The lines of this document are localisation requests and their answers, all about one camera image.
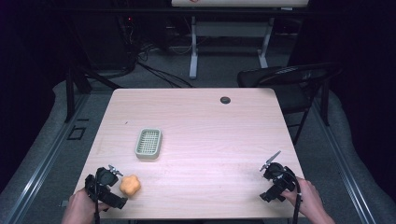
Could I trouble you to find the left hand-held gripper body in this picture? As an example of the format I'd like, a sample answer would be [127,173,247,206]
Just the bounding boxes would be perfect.
[84,166,129,211]

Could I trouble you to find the green soap dish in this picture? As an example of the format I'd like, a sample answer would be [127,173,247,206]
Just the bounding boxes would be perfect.
[134,127,163,161]

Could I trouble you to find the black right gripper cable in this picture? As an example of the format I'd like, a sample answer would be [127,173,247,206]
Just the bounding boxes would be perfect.
[281,166,304,224]

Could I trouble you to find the metal floor rail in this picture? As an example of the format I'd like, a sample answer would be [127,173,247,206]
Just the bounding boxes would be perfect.
[311,92,379,224]
[0,92,92,224]

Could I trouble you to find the orange flower-shaped soap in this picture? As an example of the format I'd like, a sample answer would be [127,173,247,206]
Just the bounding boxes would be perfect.
[120,174,142,198]

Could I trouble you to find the person's left hand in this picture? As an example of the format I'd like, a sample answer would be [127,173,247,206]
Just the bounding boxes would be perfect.
[62,188,110,224]

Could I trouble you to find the person's right hand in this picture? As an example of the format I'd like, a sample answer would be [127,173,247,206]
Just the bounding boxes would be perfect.
[280,176,332,224]

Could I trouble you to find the black floor cables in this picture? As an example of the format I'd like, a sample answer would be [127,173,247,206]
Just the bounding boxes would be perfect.
[136,43,194,89]

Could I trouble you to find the white-legged desk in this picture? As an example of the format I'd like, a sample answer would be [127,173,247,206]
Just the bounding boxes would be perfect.
[170,0,310,80]

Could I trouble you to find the black folding chair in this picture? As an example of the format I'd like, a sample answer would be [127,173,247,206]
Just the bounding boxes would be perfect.
[236,61,344,146]

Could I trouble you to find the black metal stand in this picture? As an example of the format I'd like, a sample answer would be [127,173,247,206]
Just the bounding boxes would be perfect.
[64,59,123,124]

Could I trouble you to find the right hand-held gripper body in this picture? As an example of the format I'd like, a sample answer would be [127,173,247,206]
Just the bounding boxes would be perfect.
[259,161,297,203]

